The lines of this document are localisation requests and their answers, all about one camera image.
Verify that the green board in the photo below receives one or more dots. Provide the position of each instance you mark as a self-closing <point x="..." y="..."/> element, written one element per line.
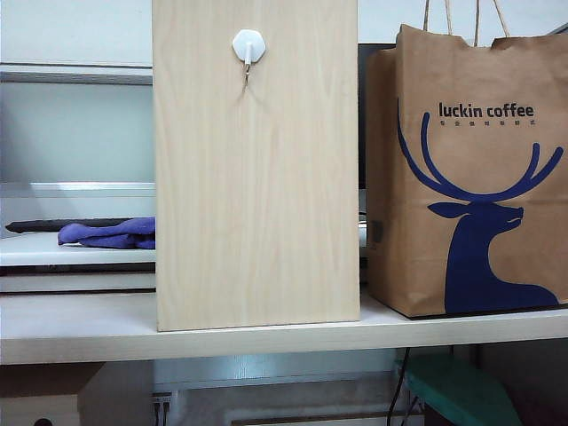
<point x="457" y="390"/>

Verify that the white wall hook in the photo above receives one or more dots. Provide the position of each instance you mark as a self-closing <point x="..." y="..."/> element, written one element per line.
<point x="248" y="43"/>

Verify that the brown luckin coffee paper bag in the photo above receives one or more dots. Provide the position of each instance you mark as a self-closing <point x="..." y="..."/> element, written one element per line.
<point x="470" y="168"/>

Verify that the light wooden board stand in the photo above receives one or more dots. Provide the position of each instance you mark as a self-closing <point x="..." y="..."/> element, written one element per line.
<point x="257" y="199"/>

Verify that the black keyboard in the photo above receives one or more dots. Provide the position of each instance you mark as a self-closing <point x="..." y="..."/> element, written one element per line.
<point x="40" y="225"/>

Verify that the white desk riser shelf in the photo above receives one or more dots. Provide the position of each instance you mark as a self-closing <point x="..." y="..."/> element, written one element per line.
<point x="66" y="257"/>

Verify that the purple cloth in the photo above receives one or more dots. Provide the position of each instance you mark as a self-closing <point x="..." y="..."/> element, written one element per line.
<point x="111" y="235"/>

